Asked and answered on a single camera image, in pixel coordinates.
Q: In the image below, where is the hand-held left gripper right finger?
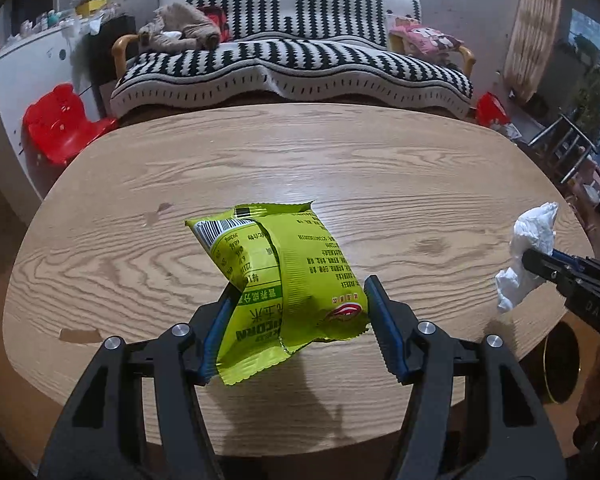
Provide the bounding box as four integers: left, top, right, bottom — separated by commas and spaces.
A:
364, 274, 567, 480

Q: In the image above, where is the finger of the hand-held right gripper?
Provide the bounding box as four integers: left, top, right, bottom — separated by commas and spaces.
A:
551, 248, 590, 264
521, 247, 577, 289

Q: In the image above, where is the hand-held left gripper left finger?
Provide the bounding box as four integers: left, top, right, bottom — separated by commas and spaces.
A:
37, 285, 240, 480

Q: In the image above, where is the white tissue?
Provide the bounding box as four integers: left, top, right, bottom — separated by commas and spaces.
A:
495, 202, 561, 314

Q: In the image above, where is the black bin gold rim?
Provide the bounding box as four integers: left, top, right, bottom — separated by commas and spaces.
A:
541, 319, 582, 407

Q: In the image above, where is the green snack packet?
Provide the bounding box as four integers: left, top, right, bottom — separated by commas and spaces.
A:
184, 201, 371, 387

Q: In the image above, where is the metal rack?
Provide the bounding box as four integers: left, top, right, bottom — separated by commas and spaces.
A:
526, 111, 600, 187

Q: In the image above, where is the green houseplant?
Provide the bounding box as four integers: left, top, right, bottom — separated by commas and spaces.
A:
574, 64, 600, 152

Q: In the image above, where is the red plastic bag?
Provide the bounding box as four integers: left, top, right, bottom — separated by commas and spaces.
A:
474, 91, 512, 129

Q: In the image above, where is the bamboo curtain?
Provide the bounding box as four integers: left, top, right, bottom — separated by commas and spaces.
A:
501, 0, 564, 102

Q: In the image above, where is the pink printed cushion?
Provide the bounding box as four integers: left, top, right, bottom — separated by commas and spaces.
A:
389, 16, 467, 64

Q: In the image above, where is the red plastic chair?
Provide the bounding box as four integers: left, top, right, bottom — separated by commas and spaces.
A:
21, 83, 119, 167

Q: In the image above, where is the black white striped sofa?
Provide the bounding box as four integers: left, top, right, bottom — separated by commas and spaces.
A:
109, 0, 477, 120

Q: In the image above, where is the black side cabinet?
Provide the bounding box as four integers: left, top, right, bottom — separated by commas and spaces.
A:
86, 14, 137, 112

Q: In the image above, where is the brown plush toy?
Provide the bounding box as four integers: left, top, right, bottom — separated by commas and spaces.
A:
138, 2, 222, 54

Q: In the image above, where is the red black cushion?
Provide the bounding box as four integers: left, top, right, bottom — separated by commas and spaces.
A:
199, 4, 232, 42

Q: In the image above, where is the white cabinet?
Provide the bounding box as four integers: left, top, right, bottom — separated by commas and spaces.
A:
0, 24, 102, 197

